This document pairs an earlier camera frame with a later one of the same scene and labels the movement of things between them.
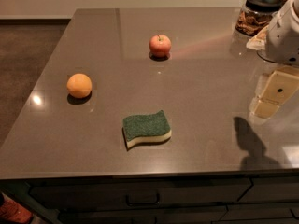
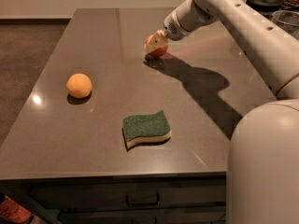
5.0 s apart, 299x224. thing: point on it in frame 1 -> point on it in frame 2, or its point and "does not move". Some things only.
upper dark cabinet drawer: (99, 192) does not move
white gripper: (282, 37) -> (174, 29)
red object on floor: (13, 213) does not move
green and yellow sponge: (146, 128) does not move
